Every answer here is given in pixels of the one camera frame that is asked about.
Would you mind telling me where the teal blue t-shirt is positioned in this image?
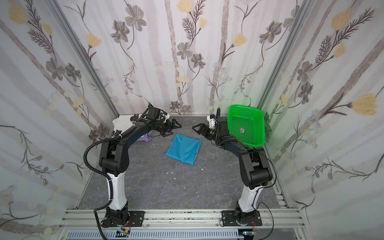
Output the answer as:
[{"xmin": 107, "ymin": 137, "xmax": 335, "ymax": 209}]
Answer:
[{"xmin": 166, "ymin": 134, "xmax": 202, "ymax": 166}]

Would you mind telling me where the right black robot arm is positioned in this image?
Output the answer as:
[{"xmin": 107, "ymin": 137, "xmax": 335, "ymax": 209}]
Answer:
[{"xmin": 192, "ymin": 121, "xmax": 273, "ymax": 226}]

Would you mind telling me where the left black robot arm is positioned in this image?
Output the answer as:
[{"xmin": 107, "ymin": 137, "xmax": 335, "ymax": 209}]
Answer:
[{"xmin": 99, "ymin": 105, "xmax": 182, "ymax": 228}]

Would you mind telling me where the purple folded t-shirt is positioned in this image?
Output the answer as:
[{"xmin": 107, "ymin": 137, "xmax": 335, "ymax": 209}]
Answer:
[{"xmin": 137, "ymin": 131, "xmax": 152, "ymax": 142}]

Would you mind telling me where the green plastic basket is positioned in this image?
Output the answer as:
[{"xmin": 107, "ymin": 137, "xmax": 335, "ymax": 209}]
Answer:
[{"xmin": 227, "ymin": 105, "xmax": 266, "ymax": 148}]

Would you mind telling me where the white printed folded t-shirt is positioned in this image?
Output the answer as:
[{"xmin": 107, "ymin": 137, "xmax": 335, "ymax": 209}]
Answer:
[{"xmin": 113, "ymin": 115, "xmax": 134, "ymax": 133}]

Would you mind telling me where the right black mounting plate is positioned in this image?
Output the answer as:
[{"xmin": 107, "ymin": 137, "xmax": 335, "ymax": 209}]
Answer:
[{"xmin": 221, "ymin": 209, "xmax": 263, "ymax": 227}]

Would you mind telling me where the black mounting plate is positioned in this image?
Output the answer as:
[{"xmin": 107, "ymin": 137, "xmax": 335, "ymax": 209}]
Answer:
[
  {"xmin": 101, "ymin": 211, "xmax": 145, "ymax": 228},
  {"xmin": 221, "ymin": 209, "xmax": 263, "ymax": 227}
]

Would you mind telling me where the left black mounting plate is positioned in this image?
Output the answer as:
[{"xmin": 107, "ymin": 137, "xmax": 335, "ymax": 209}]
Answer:
[{"xmin": 101, "ymin": 211, "xmax": 145, "ymax": 228}]

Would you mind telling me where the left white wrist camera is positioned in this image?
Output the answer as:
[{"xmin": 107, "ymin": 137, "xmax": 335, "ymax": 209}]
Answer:
[{"xmin": 159, "ymin": 112, "xmax": 171, "ymax": 122}]

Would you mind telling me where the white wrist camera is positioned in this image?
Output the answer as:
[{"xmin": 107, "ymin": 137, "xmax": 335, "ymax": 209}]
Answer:
[
  {"xmin": 159, "ymin": 112, "xmax": 171, "ymax": 122},
  {"xmin": 207, "ymin": 115, "xmax": 217, "ymax": 130}
]

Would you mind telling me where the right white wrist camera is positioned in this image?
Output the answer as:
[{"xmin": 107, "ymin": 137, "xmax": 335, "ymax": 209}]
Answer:
[{"xmin": 207, "ymin": 115, "xmax": 217, "ymax": 130}]

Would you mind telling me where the right black cable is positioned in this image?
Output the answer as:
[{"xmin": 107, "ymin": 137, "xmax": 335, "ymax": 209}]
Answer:
[{"xmin": 209, "ymin": 107, "xmax": 277, "ymax": 240}]

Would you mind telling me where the left black corrugated cable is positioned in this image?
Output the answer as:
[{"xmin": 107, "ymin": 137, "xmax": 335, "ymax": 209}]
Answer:
[{"xmin": 83, "ymin": 136, "xmax": 121, "ymax": 240}]

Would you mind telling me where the white slotted cable duct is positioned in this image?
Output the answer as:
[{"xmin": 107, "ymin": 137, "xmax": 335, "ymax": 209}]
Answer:
[{"xmin": 65, "ymin": 229, "xmax": 241, "ymax": 240}]

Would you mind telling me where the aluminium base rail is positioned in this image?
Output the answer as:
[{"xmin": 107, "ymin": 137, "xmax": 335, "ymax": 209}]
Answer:
[{"xmin": 59, "ymin": 208, "xmax": 307, "ymax": 232}]

